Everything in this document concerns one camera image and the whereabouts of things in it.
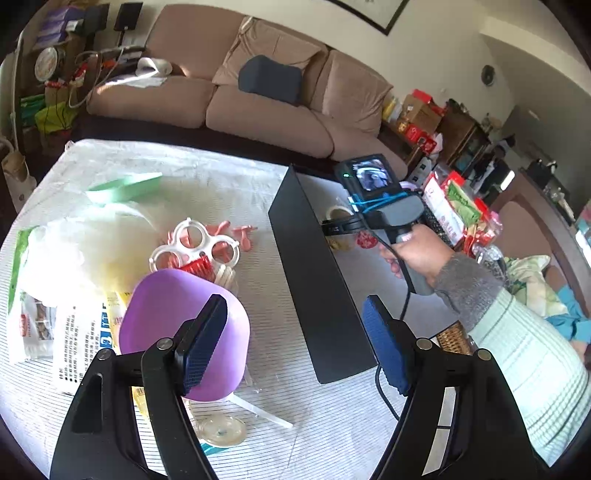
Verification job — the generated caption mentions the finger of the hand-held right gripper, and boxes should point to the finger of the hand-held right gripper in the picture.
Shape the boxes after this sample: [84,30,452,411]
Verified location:
[321,217,370,237]

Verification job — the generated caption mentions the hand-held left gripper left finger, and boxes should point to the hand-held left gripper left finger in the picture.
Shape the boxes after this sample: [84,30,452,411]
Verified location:
[50,293,229,480]

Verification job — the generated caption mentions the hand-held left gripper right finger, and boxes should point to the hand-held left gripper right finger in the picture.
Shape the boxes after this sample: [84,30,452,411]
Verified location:
[362,295,541,480]

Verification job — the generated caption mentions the clear plastic lidded container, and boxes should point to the clear plastic lidded container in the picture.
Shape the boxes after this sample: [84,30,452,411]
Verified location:
[329,230,386,254]

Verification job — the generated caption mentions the purple plastic bowl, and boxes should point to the purple plastic bowl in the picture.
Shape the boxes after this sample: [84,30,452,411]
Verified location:
[119,269,251,402]

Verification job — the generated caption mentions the black storage box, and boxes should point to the black storage box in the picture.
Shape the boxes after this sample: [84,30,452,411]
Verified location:
[268,164,462,385]

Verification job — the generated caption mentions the person's right forearm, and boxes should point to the person's right forearm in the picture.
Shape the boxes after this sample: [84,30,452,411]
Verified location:
[431,251,591,467]

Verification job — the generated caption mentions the white striped cloth desktop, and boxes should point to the white striped cloth desktop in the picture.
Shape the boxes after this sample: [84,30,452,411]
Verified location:
[0,138,416,480]

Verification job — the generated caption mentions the person's right hand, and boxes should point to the person's right hand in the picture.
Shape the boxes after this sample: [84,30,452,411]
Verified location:
[379,224,455,287]

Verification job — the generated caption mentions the white and red packet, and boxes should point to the white and red packet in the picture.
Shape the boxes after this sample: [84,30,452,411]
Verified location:
[422,175,467,245]

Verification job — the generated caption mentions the green and red packet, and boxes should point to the green and red packet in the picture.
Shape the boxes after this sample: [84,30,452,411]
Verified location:
[445,178,490,227]

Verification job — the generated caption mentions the brown wicker basket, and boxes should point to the brown wicker basket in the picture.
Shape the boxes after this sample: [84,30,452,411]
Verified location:
[436,320,474,356]

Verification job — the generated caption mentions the red comb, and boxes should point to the red comb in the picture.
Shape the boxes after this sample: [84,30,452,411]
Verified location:
[178,256,213,278]

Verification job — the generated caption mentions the yellow packet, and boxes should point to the yellow packet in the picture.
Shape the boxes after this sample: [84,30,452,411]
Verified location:
[106,291,153,421]

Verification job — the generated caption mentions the clear suction disc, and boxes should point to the clear suction disc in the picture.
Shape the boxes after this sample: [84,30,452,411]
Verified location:
[194,411,247,448]

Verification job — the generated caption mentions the white plastic stick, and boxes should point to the white plastic stick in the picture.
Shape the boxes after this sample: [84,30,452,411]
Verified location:
[228,394,294,429]

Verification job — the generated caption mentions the pile of pink plastic pieces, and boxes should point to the pile of pink plastic pieces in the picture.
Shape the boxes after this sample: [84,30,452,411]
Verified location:
[164,222,257,268]

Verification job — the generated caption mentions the printed cardboard box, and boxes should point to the printed cardboard box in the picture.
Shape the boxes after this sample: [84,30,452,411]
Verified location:
[402,104,444,134]

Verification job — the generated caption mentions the dark wood cabinet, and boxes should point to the dark wood cabinet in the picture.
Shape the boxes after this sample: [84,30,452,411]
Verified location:
[436,99,492,171]

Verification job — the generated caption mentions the white printed packet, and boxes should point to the white printed packet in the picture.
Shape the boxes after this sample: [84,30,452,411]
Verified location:
[53,295,134,395]

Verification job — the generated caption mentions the beige sofa cushion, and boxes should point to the beige sofa cushion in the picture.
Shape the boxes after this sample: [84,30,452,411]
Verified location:
[314,48,393,137]
[215,16,328,88]

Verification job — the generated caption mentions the beige sofa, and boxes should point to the beige sofa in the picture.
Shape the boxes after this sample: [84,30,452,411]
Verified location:
[87,4,409,178]

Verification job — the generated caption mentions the floral blanket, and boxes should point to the floral blanket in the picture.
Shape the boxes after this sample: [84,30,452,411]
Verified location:
[503,254,591,342]

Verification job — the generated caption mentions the white plastic bag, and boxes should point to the white plastic bag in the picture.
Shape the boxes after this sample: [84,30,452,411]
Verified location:
[21,203,162,296]

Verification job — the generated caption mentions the dark blue pillow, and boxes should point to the dark blue pillow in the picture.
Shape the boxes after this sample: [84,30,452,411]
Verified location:
[238,54,303,106]

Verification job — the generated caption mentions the clear snack packet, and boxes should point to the clear snack packet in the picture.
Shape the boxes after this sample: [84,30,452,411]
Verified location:
[7,291,58,363]

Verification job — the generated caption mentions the green plastic scoop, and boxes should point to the green plastic scoop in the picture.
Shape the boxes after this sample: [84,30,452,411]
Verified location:
[86,172,163,205]

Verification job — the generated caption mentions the green edged packet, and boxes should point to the green edged packet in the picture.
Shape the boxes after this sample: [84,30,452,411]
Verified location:
[8,226,42,319]

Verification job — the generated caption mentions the white paper sheet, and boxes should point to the white paper sheet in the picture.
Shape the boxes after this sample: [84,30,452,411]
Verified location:
[124,76,168,89]

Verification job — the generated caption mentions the green bag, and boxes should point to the green bag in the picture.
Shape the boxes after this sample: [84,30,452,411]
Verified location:
[34,102,77,137]

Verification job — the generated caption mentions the black speaker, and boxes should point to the black speaker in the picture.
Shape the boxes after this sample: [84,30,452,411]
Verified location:
[81,4,109,38]
[115,2,144,33]

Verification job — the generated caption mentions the round printed tin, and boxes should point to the round printed tin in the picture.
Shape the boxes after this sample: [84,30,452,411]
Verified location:
[34,46,65,84]

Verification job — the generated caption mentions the purple tissue packs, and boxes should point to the purple tissue packs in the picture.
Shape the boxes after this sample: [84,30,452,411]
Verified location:
[37,7,81,47]

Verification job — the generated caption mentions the cream plastic ring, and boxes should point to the cream plastic ring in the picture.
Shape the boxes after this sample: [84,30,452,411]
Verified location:
[210,264,238,296]

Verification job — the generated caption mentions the white plastic ring holder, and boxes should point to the white plastic ring holder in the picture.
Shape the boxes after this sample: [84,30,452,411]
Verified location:
[148,218,241,273]

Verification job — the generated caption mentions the framed wall picture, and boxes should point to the framed wall picture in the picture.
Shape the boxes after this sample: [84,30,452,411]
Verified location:
[323,0,411,37]

